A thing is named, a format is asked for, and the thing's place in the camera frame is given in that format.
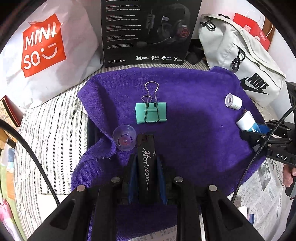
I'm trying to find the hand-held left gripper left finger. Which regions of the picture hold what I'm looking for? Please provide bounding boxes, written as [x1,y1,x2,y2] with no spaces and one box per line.
[28,154,139,241]

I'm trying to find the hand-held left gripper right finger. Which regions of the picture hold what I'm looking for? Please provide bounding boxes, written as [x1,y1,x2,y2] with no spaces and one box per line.
[155,154,266,241]

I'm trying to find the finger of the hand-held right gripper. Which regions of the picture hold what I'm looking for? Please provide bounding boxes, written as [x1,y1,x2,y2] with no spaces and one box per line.
[242,130,271,146]
[257,120,293,139]

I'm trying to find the white blue bottle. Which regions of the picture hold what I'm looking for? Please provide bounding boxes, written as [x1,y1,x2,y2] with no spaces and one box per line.
[236,108,263,135]

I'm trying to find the black Horizon lighter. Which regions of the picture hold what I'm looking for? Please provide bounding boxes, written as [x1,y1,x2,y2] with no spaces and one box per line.
[135,133,162,204]

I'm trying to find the clear suction cup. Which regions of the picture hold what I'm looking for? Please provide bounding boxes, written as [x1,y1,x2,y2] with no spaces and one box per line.
[112,125,137,151]

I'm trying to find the small white bottle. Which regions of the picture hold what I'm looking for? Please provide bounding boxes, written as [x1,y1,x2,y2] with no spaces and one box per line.
[225,93,243,110]

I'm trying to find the green binder clip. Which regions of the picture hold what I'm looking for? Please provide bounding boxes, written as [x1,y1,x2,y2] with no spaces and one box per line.
[135,82,168,124]

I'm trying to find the person's right hand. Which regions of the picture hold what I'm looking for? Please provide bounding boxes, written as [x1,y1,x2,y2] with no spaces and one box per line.
[282,160,296,188]

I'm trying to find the purple towel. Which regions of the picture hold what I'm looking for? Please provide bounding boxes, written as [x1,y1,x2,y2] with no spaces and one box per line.
[70,66,273,241]

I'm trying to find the grey waist bag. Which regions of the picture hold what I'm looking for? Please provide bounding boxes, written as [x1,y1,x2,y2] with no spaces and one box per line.
[198,13,287,107]

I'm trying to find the green blanket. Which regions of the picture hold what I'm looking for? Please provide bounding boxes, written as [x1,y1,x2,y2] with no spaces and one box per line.
[0,148,26,241]

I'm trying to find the wooden nightstand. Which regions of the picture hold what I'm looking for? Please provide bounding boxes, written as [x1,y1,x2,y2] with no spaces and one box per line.
[0,126,16,149]

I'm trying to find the pink cloth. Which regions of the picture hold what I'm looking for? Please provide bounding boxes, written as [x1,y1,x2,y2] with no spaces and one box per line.
[0,202,14,232]

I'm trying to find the patterned notebook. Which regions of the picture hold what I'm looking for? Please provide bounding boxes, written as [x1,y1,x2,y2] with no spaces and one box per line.
[0,95,25,128]

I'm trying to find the black headset box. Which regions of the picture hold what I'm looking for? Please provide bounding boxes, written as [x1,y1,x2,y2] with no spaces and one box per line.
[100,0,203,68]

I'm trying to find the white plastic shopping bag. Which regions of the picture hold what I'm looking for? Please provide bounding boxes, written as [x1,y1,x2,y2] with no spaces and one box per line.
[0,0,103,109]

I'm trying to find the red paper bag white handles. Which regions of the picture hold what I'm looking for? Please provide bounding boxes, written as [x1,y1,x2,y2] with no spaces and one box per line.
[232,13,274,51]

